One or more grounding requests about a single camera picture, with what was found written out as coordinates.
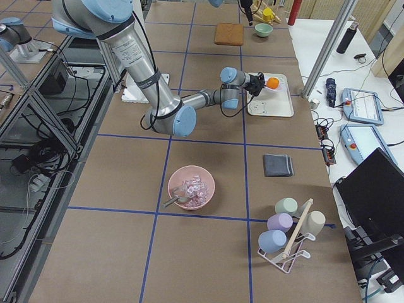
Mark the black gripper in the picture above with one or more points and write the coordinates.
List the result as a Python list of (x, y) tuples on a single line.
[(249, 13), (253, 81)]

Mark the orange fruit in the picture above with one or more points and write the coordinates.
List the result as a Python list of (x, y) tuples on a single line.
[(273, 83)]

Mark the white round plate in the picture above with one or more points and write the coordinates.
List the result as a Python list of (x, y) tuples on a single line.
[(279, 89)]

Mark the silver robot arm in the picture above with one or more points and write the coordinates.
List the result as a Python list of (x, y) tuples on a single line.
[(113, 23), (218, 3)]

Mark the cream bear serving tray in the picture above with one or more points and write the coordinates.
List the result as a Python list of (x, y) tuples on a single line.
[(273, 102)]

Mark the brown wooden tray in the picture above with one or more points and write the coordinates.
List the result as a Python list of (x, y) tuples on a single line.
[(231, 34)]

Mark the wooden mug rack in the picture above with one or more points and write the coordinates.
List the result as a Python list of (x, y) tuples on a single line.
[(259, 6)]

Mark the yellow mug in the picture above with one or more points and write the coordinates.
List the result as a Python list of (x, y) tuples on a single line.
[(268, 15)]

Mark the green ceramic bowl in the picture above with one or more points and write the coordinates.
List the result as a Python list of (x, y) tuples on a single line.
[(263, 30)]

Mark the red cylinder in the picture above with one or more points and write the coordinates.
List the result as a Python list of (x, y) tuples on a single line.
[(294, 12)]

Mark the small metal cup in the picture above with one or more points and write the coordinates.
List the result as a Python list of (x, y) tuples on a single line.
[(314, 104)]

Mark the folded navy umbrella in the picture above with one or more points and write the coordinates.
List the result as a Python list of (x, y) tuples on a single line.
[(331, 91)]

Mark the grey folded cloth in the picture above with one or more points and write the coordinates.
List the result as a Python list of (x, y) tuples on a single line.
[(277, 165)]

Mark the black water bottle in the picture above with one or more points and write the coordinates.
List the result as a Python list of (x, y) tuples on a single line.
[(347, 38)]

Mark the far teach pendant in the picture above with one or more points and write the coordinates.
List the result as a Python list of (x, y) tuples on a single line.
[(362, 106)]

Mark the teach pendant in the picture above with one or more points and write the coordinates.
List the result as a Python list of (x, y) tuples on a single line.
[(362, 106), (361, 140)]

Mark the near teach pendant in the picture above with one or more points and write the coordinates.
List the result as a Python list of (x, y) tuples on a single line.
[(361, 140)]

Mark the pink bowl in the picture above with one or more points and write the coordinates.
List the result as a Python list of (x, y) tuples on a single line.
[(193, 182)]

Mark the green cup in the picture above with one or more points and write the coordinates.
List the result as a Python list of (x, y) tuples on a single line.
[(286, 205)]

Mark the metal scoop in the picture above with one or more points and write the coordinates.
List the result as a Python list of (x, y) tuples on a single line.
[(175, 197)]

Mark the purple cup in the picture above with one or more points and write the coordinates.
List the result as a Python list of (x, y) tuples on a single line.
[(280, 221)]

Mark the beige cup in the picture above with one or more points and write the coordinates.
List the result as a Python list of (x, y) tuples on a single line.
[(315, 222)]

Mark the blue cup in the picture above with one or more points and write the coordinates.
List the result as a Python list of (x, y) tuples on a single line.
[(272, 240)]

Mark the black laptop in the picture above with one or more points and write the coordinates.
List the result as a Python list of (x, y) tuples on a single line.
[(373, 196)]

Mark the aluminium frame post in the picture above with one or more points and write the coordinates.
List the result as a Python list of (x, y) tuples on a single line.
[(325, 52)]

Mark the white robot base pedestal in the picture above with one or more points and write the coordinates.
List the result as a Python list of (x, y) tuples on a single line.
[(131, 93)]

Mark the white wire cup rack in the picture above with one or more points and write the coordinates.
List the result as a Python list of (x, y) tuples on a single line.
[(284, 258)]

